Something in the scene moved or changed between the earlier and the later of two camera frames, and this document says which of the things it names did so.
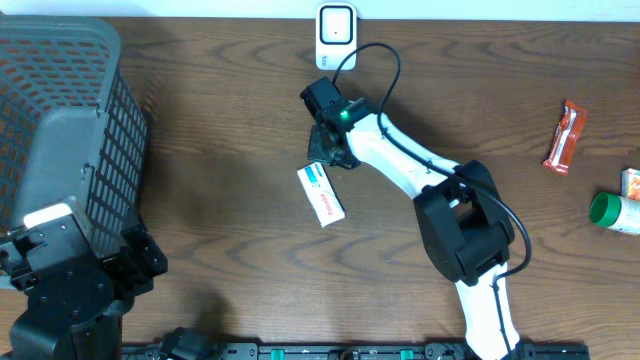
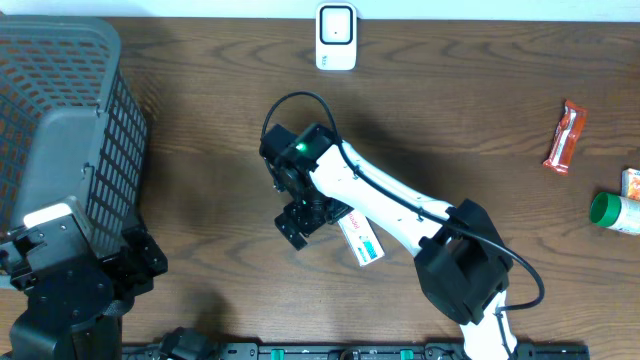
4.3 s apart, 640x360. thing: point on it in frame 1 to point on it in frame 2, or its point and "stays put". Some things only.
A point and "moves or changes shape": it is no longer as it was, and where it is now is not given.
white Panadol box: [321, 193] moves or changes shape
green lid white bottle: [616, 212] stays put
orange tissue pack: [630, 183] stays put
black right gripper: [315, 151] to [294, 212]
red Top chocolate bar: [573, 119] stays put
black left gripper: [134, 279] stays put
